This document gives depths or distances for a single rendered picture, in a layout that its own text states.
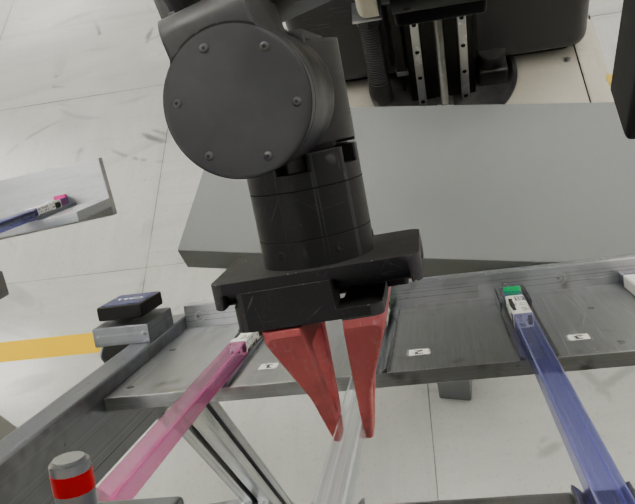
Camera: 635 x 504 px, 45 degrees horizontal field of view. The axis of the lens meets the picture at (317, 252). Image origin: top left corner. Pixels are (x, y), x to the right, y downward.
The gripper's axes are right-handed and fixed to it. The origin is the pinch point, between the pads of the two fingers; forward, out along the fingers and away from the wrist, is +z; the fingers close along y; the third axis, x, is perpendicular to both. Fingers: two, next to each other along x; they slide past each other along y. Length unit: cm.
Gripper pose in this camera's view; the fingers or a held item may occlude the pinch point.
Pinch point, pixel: (352, 420)
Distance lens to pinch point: 41.7
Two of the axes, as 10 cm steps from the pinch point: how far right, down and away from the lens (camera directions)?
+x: 1.3, -2.1, 9.7
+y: 9.7, -1.6, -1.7
